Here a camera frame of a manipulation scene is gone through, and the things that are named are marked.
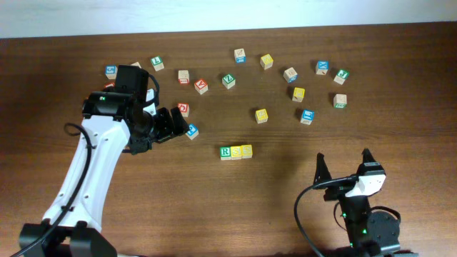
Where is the green R letter block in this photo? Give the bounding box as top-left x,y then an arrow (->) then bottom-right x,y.
219,146 -> 231,161

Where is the green L letter block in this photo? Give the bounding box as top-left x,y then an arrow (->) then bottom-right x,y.
151,56 -> 164,71

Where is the yellow block top right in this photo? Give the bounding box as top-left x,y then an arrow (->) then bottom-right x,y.
260,54 -> 273,70

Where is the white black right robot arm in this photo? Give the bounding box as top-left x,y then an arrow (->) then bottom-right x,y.
313,148 -> 401,256

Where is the blue side block right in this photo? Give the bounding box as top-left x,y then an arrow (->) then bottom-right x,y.
283,67 -> 298,83

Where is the blue side wooden block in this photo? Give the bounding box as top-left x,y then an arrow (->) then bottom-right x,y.
234,49 -> 246,64

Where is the yellow block middle right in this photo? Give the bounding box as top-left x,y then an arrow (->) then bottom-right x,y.
292,87 -> 306,102

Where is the yellow E letter block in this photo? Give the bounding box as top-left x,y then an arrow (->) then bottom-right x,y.
255,109 -> 268,124

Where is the blue X letter block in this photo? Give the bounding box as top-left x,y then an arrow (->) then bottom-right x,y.
316,60 -> 329,75

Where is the plain wooden block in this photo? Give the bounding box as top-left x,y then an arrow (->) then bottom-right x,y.
130,62 -> 141,68

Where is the red A block tilted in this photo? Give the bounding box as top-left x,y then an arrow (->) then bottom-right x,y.
194,79 -> 209,94

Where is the green J letter block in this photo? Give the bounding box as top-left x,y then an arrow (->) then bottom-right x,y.
333,69 -> 350,85

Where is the yellow S letter block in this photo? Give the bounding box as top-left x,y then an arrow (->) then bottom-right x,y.
230,146 -> 243,160

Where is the green Z letter block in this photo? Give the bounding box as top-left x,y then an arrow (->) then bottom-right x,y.
222,74 -> 236,89

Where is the blue E letter block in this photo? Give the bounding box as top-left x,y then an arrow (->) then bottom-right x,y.
300,109 -> 315,125

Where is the red O letter block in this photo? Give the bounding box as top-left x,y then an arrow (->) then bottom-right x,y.
177,103 -> 190,117

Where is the red I letter block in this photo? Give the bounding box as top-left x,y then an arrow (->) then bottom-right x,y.
178,70 -> 190,84

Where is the green side wooden block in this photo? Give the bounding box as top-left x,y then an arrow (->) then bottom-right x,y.
333,94 -> 347,109

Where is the blue P letter block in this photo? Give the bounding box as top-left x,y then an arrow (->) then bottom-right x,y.
186,124 -> 199,140

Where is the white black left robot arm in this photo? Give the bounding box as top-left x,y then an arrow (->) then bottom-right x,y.
16,65 -> 190,257

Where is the blue S letter block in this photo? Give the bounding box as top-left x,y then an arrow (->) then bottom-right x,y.
104,65 -> 118,79

